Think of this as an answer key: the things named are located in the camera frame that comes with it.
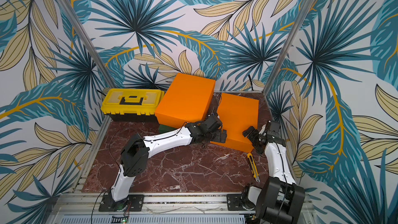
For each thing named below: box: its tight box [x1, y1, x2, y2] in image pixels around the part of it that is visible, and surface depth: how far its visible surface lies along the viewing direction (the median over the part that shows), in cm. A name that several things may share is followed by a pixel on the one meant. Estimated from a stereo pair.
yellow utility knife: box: [247, 152, 261, 183], surface depth 85 cm
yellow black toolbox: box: [100, 88, 165, 123], surface depth 93 cm
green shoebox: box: [158, 123, 178, 134], surface depth 87 cm
